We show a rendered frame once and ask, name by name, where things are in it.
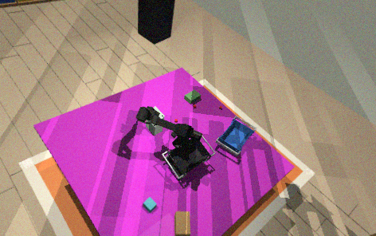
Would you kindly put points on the small teal block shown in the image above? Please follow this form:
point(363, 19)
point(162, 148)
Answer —
point(149, 204)

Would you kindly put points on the tan box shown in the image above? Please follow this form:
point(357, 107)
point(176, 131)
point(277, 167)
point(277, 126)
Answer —
point(182, 223)

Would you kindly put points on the light green rectangular block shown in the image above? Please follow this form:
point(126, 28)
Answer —
point(192, 96)

